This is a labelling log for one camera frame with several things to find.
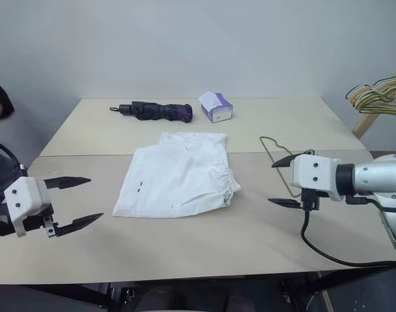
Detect white shorts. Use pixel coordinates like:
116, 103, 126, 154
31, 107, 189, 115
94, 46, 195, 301
112, 131, 243, 218

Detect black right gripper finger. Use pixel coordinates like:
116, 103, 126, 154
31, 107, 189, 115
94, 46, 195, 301
267, 197, 303, 209
271, 153, 303, 169

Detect black purple folded umbrella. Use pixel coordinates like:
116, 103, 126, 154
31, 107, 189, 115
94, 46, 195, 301
109, 101, 194, 124

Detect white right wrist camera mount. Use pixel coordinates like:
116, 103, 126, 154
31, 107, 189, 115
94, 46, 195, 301
291, 153, 343, 202

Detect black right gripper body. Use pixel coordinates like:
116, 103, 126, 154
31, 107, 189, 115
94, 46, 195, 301
300, 188, 323, 213

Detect hangers on wooden rack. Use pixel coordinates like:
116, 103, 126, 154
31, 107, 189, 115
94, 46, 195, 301
351, 62, 396, 141

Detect person in dark clothes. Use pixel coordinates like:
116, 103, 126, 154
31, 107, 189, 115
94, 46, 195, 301
0, 62, 16, 124

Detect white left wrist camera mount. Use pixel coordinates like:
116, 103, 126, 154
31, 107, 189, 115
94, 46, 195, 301
3, 177, 54, 238

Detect purple white tissue box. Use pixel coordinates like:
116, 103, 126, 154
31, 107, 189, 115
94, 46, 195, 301
198, 91, 235, 125

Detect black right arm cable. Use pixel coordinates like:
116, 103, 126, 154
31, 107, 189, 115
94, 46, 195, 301
300, 194, 396, 269

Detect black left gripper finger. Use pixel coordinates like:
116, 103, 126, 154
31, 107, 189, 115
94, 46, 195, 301
43, 176, 92, 190
56, 213, 105, 238

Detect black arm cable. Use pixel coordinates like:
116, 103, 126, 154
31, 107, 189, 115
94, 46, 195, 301
300, 194, 396, 269
0, 138, 29, 179

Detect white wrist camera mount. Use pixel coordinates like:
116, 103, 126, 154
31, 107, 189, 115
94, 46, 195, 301
291, 153, 343, 202
3, 177, 54, 238

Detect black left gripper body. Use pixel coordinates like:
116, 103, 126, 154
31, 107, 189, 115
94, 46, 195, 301
21, 207, 60, 240

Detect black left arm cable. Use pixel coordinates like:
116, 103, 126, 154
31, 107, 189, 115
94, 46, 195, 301
0, 138, 29, 179

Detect olive wire hanger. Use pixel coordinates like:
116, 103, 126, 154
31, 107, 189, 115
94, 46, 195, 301
259, 136, 303, 198

